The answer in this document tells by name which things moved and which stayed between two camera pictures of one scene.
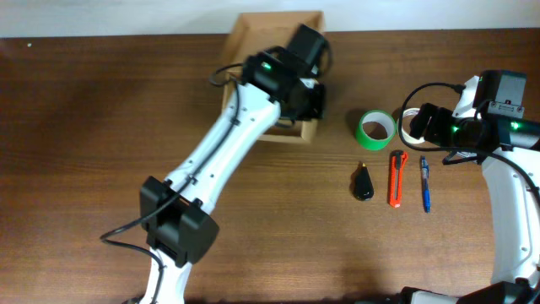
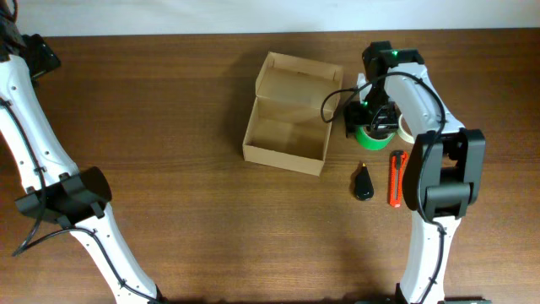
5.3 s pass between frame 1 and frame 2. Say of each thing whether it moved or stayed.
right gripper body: moved
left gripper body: moved
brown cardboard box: moved
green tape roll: stayed
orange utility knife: stayed
